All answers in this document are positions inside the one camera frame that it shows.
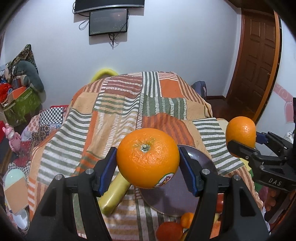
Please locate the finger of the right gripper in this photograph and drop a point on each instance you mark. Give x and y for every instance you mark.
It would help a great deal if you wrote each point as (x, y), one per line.
(271, 140)
(243, 151)

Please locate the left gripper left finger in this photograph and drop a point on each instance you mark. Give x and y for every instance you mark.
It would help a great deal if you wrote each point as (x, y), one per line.
(54, 217)

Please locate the yellow sugarcane piece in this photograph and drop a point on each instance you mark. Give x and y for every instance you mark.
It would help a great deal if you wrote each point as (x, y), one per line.
(114, 195)

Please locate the large orange with sticker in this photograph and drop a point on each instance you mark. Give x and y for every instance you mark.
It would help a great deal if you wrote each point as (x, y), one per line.
(148, 158)

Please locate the small tangerine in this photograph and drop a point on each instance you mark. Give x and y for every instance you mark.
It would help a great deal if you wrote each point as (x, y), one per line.
(186, 220)

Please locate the dark purple plate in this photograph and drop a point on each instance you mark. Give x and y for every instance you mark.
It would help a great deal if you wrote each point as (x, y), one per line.
(181, 193)

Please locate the red tomato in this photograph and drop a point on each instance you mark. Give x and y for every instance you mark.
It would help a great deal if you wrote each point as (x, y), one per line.
(169, 231)

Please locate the brown wooden door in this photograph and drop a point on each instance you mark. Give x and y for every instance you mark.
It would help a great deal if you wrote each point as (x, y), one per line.
(257, 63)

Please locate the pink toy figure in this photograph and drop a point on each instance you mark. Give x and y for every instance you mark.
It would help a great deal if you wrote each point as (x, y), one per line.
(13, 137)

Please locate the checkered patchwork quilt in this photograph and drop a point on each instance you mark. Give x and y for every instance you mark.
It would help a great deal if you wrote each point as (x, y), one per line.
(38, 129)

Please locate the striped patchwork blanket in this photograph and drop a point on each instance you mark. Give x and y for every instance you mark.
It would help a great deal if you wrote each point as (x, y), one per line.
(102, 113)

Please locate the green storage box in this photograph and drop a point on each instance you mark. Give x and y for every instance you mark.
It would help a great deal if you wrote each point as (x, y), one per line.
(18, 111)

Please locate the yellow curved pillow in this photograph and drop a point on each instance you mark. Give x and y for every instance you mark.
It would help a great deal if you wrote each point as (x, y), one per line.
(103, 72)

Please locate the small wall monitor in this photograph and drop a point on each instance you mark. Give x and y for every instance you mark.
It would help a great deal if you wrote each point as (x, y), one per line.
(108, 21)

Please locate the large black wall television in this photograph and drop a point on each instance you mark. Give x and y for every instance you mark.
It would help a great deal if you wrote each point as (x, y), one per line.
(90, 5)

